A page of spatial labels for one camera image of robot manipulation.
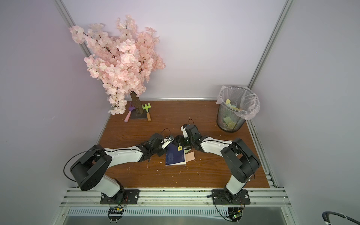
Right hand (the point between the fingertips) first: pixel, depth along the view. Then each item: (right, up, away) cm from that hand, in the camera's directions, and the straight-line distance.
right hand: (176, 138), depth 89 cm
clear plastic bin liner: (+44, +26, +6) cm, 51 cm away
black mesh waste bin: (+35, +12, +3) cm, 38 cm away
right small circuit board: (+31, -35, -19) cm, 50 cm away
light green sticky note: (+6, -8, -1) cm, 10 cm away
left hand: (-8, -3, +3) cm, 9 cm away
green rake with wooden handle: (-26, +21, +25) cm, 42 cm away
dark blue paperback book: (-2, -11, -2) cm, 12 cm away
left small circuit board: (-31, -36, -17) cm, 51 cm away
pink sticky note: (+8, -11, -3) cm, 14 cm away
